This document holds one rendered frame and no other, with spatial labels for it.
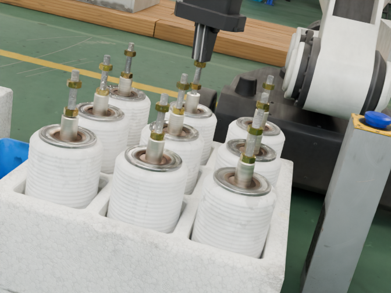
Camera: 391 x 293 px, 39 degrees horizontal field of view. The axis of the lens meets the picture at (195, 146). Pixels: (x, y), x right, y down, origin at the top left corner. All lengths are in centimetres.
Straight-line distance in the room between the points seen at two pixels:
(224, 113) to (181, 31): 154
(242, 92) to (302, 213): 30
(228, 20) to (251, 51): 183
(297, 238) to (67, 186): 57
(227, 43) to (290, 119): 150
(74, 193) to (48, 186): 3
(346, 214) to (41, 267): 46
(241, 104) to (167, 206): 56
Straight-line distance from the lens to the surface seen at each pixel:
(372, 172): 87
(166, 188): 69
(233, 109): 121
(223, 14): 86
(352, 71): 107
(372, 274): 112
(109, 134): 82
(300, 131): 121
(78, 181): 73
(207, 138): 92
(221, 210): 68
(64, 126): 73
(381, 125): 87
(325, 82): 106
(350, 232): 91
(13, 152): 106
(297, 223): 121
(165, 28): 274
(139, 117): 93
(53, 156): 71
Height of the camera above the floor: 54
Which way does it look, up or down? 21 degrees down
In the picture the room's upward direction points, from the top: 12 degrees clockwise
